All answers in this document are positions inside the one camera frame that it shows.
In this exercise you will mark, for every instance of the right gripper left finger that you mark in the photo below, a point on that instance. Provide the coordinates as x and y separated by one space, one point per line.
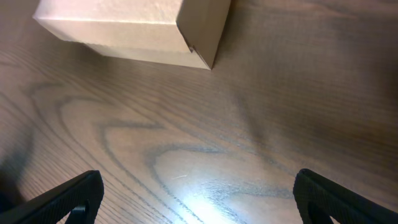
78 200

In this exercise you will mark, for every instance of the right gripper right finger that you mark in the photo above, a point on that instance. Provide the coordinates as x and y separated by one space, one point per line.
320 200

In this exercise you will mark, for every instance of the brown cardboard box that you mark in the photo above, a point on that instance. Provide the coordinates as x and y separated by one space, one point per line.
177 32

